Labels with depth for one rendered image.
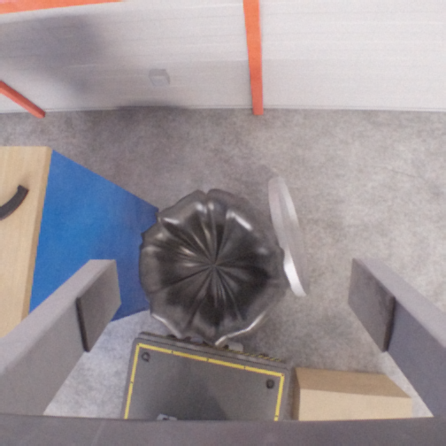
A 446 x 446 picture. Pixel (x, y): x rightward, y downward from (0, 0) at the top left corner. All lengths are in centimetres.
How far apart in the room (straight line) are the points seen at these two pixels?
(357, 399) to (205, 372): 63
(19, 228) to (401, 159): 176
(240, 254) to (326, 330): 77
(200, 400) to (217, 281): 56
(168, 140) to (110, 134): 39
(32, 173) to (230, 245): 68
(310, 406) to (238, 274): 65
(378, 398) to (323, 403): 22
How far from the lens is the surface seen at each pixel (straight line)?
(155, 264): 111
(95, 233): 122
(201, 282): 117
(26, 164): 104
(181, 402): 152
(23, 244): 99
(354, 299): 17
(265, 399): 146
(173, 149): 189
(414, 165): 193
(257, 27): 133
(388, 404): 156
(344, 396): 151
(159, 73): 166
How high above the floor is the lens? 168
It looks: 78 degrees down
